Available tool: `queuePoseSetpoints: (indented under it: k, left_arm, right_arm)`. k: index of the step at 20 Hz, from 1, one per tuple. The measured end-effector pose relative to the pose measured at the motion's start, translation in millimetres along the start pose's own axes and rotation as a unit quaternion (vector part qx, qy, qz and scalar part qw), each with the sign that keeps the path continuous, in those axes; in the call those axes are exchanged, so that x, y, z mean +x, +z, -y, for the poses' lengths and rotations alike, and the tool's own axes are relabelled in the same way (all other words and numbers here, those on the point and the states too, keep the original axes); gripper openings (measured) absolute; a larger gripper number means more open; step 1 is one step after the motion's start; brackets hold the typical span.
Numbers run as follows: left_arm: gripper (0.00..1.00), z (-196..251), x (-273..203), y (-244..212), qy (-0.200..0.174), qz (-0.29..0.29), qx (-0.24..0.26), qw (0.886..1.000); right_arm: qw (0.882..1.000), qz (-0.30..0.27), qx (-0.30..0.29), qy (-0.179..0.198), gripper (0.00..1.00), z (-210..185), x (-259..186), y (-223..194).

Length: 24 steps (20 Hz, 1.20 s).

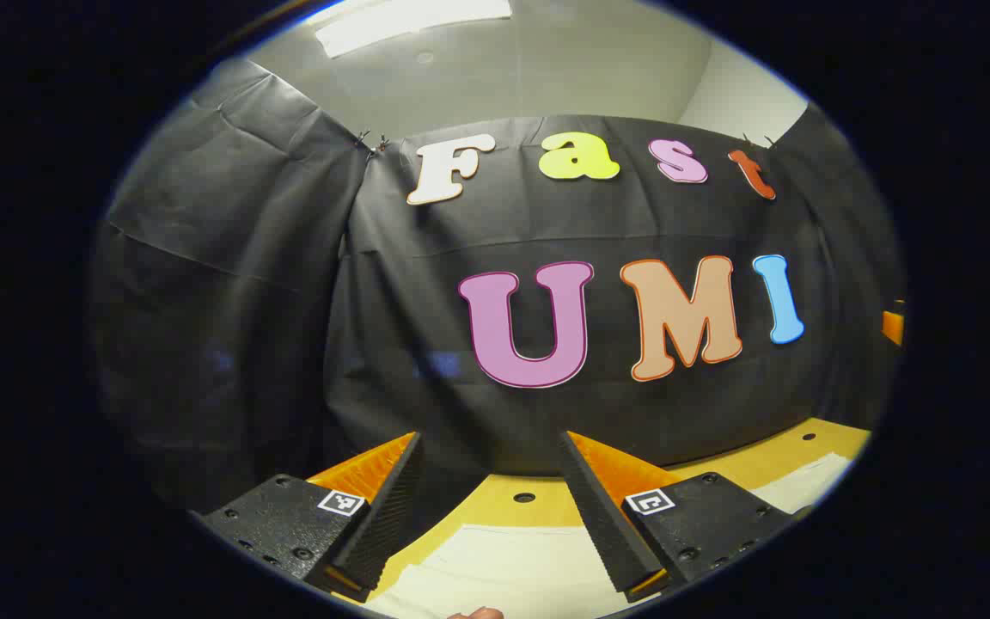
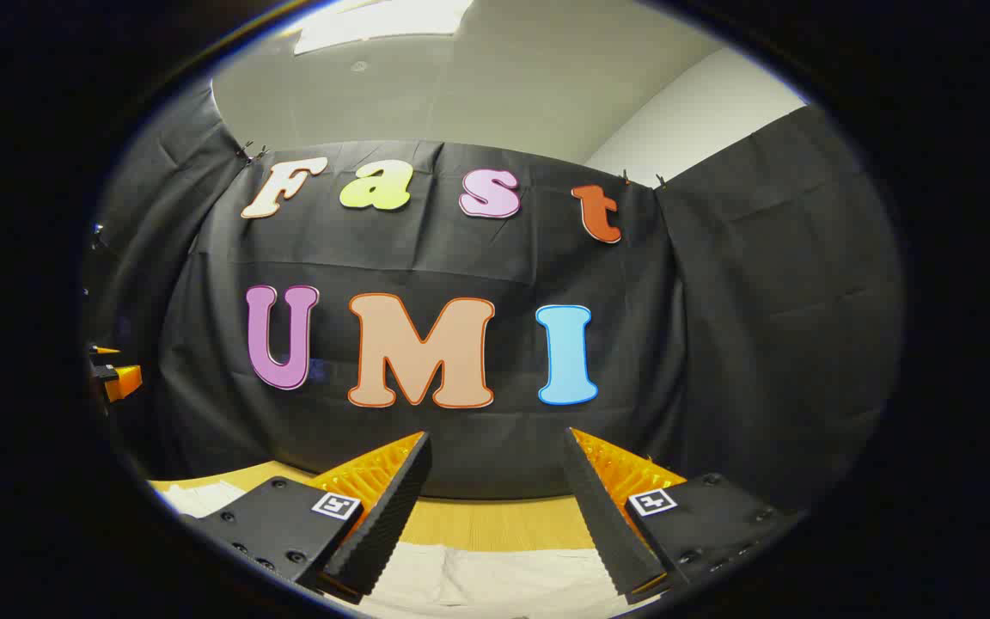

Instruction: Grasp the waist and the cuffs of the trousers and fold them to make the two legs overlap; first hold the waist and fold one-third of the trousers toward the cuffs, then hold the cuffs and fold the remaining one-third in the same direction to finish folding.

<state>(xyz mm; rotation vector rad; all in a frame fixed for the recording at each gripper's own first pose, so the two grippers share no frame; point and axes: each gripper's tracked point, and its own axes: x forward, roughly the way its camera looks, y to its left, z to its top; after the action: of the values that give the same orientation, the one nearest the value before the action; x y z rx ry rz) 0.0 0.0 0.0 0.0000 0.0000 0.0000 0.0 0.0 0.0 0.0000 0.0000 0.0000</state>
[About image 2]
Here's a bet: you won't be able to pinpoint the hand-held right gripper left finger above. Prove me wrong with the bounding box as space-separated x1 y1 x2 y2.
179 430 433 604

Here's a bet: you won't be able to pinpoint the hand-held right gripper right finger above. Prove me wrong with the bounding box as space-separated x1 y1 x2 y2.
562 426 801 605

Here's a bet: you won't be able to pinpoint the white jeans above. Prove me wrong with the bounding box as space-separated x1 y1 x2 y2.
156 480 663 619

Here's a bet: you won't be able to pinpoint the black backdrop cloth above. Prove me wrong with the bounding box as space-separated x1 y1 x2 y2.
82 82 904 517

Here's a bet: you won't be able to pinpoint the ceiling light panel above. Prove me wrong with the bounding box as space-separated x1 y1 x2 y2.
293 0 475 58

